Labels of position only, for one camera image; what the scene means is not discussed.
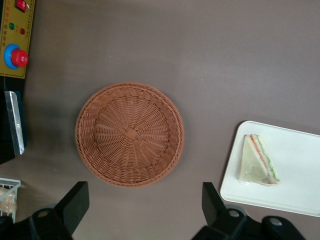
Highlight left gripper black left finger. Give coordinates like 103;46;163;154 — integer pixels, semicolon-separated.
29;181;90;240

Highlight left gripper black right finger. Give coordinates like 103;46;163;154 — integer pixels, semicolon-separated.
191;181;261;240

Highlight triangular sandwich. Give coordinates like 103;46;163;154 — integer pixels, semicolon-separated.
237;134;281;187

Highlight round brown wicker basket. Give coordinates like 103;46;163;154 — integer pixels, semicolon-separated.
74;81;185;189

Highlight beige plastic serving tray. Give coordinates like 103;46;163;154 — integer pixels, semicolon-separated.
219;120;320;218

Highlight clear bag of fried snacks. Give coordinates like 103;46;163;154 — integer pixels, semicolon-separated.
0;187;18;215

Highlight black machine with yellow panel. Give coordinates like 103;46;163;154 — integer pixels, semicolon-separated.
0;0;37;166

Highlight red emergency stop button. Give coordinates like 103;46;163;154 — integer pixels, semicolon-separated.
3;43;29;70

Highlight white wire rack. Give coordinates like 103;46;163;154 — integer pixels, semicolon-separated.
0;177;22;223

